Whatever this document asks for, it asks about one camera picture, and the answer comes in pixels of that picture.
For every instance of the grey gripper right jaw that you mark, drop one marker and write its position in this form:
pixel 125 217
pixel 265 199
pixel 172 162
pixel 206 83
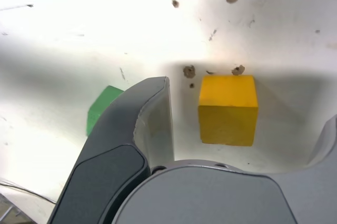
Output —
pixel 210 197

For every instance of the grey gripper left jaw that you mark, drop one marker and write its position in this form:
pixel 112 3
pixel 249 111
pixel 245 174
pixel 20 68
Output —
pixel 105 155

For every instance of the green cube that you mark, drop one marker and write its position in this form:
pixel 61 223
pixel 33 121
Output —
pixel 100 105

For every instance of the yellow cube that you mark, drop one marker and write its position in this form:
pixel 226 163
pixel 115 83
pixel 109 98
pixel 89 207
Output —
pixel 227 121

